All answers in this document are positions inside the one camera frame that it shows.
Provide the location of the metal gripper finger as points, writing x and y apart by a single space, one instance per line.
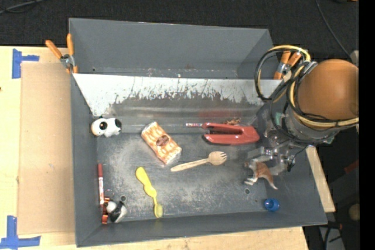
278 170
259 153

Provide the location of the brown and white toy animal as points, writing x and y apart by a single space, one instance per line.
261 172

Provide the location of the red stapler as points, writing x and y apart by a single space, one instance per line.
234 135

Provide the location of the small brown toy insect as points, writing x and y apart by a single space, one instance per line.
233 121

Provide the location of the wooden spork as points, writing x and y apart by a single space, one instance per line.
202 161

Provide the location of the red and white striped pen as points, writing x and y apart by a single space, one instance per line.
193 125

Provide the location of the orange and white snack packet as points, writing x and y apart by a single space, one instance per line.
161 143

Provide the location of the yellow plastic spoon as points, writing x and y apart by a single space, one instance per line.
149 188

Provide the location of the grey metal bin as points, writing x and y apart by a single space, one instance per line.
164 47

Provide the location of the black and white toy penguin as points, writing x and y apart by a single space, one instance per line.
117 210

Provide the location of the white and black toy panda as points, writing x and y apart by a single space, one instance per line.
105 127

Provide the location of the red marker pen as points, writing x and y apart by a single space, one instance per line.
100 181

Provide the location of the brown cardboard board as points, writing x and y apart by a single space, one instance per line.
44 149

